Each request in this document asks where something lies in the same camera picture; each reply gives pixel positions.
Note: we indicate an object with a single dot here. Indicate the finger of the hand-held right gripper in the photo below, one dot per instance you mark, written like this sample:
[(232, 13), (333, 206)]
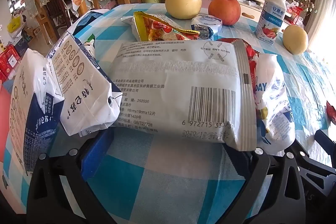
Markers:
[(319, 158), (326, 138)]

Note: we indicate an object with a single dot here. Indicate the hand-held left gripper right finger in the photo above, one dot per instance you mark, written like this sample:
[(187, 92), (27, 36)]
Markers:
[(236, 161)]

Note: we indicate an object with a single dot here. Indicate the yellow plastic bag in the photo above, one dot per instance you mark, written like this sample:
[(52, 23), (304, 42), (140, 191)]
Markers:
[(14, 24)]

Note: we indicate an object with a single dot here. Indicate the white blue plastic wrapper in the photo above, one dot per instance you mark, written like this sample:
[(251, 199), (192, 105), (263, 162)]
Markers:
[(273, 98)]

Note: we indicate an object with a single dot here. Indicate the yellow red snack wrapper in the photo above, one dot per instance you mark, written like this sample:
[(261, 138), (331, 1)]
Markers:
[(157, 27)]

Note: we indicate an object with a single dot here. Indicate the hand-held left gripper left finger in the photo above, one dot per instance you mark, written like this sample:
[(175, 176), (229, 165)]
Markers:
[(97, 153)]

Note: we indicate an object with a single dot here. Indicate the red flat-topped object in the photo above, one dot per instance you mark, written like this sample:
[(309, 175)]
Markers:
[(4, 124)]

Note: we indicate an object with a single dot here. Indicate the blue white milk carton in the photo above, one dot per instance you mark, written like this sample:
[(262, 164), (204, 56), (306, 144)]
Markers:
[(29, 108), (78, 77)]

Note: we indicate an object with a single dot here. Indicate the red apple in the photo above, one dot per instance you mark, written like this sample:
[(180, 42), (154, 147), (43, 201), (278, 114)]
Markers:
[(224, 10)]

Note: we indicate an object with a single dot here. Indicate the white yogurt bottle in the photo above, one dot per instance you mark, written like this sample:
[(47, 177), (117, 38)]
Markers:
[(270, 16)]

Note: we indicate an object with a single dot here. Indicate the red snack packet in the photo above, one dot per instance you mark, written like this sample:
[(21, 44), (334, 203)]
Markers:
[(251, 56)]

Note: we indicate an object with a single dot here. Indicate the blue white checkered tablecloth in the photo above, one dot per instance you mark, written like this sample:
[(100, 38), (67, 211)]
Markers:
[(157, 187)]

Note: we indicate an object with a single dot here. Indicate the white blue tissue packet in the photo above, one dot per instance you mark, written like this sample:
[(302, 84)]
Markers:
[(206, 24)]

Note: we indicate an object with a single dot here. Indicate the white wet wipe packet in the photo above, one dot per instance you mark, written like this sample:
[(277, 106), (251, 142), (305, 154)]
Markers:
[(170, 95)]

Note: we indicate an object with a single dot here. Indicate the dark chair with lace cover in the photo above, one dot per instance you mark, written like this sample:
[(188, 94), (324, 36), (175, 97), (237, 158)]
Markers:
[(50, 8)]

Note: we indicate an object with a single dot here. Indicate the yellow pear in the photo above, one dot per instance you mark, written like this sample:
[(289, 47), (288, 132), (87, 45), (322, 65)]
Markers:
[(295, 40), (183, 2)]

